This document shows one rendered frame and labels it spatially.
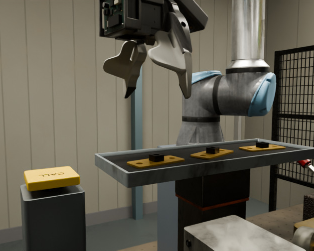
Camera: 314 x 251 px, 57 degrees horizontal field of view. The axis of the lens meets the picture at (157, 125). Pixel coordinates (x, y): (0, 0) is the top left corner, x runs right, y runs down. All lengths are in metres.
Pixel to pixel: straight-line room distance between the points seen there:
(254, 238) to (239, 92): 0.52
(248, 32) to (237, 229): 0.57
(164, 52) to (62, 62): 2.48
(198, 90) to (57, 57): 2.11
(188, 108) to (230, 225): 0.54
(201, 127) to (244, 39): 0.26
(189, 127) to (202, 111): 0.06
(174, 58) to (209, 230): 0.20
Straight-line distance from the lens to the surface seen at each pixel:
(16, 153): 2.80
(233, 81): 0.81
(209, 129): 0.85
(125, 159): 0.46
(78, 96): 2.83
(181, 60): 0.36
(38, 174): 0.40
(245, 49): 0.81
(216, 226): 0.35
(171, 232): 0.94
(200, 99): 0.84
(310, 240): 0.38
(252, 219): 1.46
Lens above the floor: 1.26
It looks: 5 degrees down
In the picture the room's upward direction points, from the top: straight up
